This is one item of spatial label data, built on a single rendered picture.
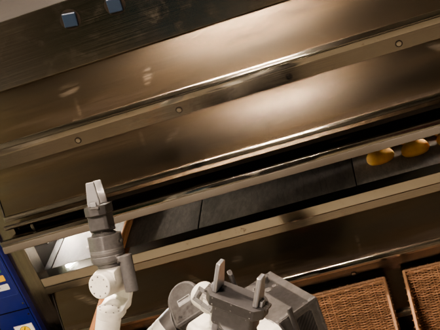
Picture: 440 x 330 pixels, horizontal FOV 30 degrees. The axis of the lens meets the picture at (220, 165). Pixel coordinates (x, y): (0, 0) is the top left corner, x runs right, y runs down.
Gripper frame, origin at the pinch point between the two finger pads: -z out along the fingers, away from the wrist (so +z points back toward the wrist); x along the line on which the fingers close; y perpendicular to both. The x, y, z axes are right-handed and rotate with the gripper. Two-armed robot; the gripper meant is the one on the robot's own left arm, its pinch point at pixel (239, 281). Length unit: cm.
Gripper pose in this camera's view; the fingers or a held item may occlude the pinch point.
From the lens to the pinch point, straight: 153.0
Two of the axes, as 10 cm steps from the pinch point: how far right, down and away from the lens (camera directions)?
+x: -8.9, -2.8, 3.7
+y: 4.6, -4.0, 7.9
